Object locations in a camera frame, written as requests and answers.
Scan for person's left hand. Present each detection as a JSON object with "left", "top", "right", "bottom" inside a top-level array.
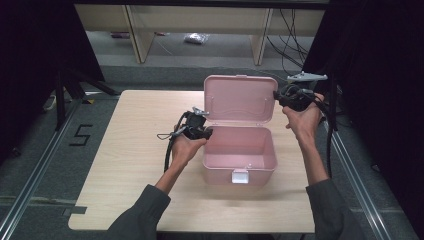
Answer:
[{"left": 170, "top": 132, "right": 208, "bottom": 170}]

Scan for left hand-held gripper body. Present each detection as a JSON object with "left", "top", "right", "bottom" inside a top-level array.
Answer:
[{"left": 182, "top": 106, "right": 211, "bottom": 141}]

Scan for black tape strip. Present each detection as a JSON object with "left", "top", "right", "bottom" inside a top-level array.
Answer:
[{"left": 62, "top": 205, "right": 88, "bottom": 217}]

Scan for pink storage box white handle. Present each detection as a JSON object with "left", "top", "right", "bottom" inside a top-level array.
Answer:
[{"left": 201, "top": 74, "right": 280, "bottom": 186}]

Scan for light wooden desk frame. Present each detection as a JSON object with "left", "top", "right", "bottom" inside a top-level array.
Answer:
[{"left": 73, "top": 3, "right": 326, "bottom": 67}]

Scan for coiled white cable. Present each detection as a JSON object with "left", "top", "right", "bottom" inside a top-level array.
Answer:
[{"left": 42, "top": 94, "right": 58, "bottom": 112}]

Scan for black floor cables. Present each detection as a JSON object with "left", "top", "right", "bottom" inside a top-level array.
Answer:
[{"left": 266, "top": 8, "right": 310, "bottom": 70}]

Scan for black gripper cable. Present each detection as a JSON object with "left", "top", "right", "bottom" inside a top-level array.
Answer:
[
  {"left": 156, "top": 111, "right": 188, "bottom": 174},
  {"left": 312, "top": 95, "right": 335, "bottom": 178}
]

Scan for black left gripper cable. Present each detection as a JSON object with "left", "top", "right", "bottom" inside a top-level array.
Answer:
[{"left": 156, "top": 111, "right": 188, "bottom": 174}]

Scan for aluminium floor rail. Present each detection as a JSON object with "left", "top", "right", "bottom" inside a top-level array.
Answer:
[
  {"left": 316, "top": 99, "right": 392, "bottom": 240},
  {"left": 0, "top": 98, "right": 83, "bottom": 240}
]

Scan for clear plastic bag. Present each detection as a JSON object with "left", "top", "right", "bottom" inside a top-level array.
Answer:
[{"left": 183, "top": 32, "right": 210, "bottom": 46}]

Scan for black curtain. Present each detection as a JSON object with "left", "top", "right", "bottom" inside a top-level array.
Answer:
[
  {"left": 0, "top": 0, "right": 105, "bottom": 166},
  {"left": 299, "top": 0, "right": 424, "bottom": 240}
]

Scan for person's right hand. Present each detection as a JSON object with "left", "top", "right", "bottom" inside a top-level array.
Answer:
[{"left": 282, "top": 92, "right": 325, "bottom": 143}]

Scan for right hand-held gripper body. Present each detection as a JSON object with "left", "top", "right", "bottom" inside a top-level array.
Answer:
[{"left": 277, "top": 71, "right": 329, "bottom": 113}]

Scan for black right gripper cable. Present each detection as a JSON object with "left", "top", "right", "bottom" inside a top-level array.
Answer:
[{"left": 312, "top": 95, "right": 335, "bottom": 178}]

